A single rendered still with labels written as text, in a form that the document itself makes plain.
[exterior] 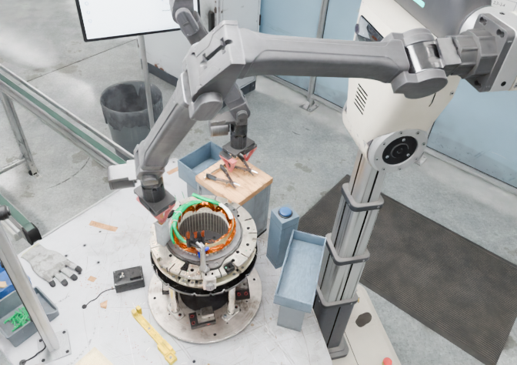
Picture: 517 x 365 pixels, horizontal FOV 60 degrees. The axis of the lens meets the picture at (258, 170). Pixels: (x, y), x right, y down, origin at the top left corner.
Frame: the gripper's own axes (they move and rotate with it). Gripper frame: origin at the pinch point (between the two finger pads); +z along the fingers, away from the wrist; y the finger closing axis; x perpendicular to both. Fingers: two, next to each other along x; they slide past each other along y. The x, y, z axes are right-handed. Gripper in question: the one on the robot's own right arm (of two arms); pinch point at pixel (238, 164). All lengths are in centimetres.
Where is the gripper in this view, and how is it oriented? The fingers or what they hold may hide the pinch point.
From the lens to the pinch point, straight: 160.6
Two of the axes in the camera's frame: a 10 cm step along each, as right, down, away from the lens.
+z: -0.5, 7.4, 6.7
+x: 7.5, 4.7, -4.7
